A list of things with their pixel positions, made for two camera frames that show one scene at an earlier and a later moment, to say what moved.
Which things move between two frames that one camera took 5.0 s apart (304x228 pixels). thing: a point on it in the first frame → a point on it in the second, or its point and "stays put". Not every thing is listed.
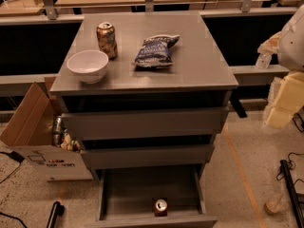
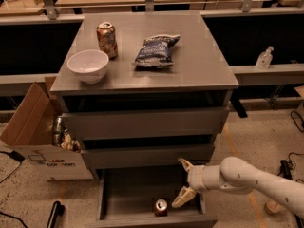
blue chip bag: x=156 y=52 stays put
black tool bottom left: x=57 y=209 stays put
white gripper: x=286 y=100 → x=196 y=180
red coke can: x=161 y=207 stays put
